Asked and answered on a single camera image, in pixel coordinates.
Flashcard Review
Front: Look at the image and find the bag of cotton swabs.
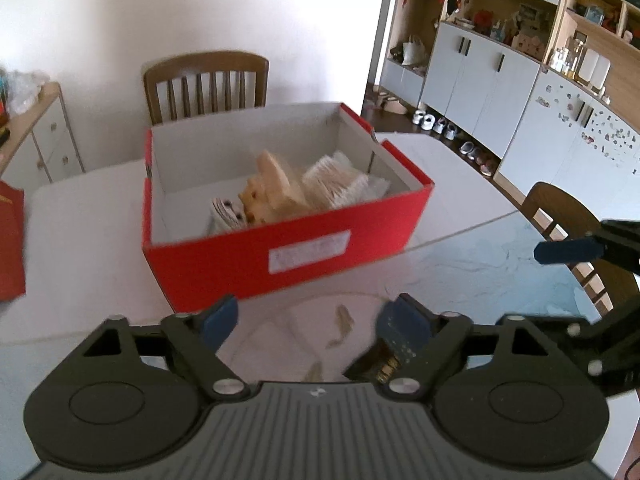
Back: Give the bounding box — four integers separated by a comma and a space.
302, 151, 390, 210

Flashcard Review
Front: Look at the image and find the beige bread plush in box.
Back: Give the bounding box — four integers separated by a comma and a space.
239, 151, 311, 226

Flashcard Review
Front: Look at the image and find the white sideboard cabinet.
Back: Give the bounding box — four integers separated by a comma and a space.
1, 82, 85, 197

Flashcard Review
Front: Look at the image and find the wooden chair at right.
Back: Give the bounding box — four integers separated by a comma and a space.
521, 182, 639, 307

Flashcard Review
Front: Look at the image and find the painted table mat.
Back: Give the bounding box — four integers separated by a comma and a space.
0, 209, 640, 476

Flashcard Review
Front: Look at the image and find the wooden chair behind table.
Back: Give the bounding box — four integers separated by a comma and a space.
142, 50, 270, 125

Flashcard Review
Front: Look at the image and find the black snack packet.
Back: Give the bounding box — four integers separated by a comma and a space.
343, 339, 401, 385

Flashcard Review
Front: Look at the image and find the white wall cabinet unit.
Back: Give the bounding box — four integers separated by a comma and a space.
378, 0, 639, 220

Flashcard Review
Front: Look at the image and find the red cardboard box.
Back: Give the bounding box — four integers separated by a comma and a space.
142, 103, 434, 312

